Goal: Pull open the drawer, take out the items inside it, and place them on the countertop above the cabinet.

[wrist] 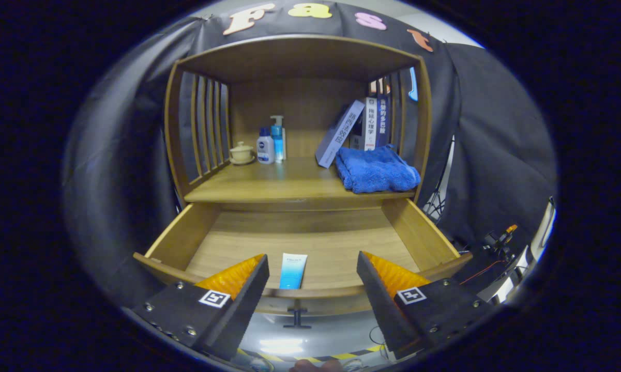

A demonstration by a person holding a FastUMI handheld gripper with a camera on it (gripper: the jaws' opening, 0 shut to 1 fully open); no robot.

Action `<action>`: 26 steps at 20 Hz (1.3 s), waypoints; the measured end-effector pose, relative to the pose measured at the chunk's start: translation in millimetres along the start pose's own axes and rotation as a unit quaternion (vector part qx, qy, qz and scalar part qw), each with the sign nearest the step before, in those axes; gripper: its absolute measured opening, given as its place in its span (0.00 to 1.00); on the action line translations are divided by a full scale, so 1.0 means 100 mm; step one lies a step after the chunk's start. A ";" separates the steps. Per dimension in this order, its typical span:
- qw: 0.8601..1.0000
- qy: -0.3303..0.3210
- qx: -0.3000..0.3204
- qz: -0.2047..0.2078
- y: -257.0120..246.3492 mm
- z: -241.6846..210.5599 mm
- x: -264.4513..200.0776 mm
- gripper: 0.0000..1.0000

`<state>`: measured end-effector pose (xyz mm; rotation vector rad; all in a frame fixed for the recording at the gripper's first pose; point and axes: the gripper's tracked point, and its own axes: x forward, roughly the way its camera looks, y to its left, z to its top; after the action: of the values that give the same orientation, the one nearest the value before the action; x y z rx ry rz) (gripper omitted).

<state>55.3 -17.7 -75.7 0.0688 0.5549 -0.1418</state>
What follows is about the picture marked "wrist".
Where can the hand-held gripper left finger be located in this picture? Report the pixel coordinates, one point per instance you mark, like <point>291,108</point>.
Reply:
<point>240,315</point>

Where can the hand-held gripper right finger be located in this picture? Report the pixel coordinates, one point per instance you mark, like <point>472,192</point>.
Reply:
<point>382,310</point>

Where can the blue cleanser tube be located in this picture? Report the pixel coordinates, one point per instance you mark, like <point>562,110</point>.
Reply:
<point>293,271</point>

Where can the wooden drawer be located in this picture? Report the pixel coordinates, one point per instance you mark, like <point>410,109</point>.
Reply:
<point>315,243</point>

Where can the wooden cabinet countertop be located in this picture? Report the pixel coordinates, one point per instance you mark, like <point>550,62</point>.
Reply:
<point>289,181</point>

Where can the wooden cabinet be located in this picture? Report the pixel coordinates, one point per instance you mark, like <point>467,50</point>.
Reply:
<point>300,57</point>

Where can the yellow black hazard tape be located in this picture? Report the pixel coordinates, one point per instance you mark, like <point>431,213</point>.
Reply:
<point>341,356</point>

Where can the blue folded towel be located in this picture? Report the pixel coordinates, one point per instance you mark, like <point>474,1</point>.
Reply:
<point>377,170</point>

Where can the orange tipped black clamp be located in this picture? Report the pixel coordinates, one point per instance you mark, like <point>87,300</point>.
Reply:
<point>506,231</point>

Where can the cream lidded teacup with saucer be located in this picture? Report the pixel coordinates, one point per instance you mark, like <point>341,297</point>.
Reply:
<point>241,153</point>

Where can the white lotion bottle blue cap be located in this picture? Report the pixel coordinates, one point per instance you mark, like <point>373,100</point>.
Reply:
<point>265,149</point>

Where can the slim white bottle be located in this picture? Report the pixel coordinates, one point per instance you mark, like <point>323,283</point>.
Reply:
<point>284,144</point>

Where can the blue pump bottle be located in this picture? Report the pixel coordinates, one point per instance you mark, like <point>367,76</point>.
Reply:
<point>277,142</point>

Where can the grey leaning book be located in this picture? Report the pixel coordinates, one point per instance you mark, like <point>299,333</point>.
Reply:
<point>338,134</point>

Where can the dark blue spine book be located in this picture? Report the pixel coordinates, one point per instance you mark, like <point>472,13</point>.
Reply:
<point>382,121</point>

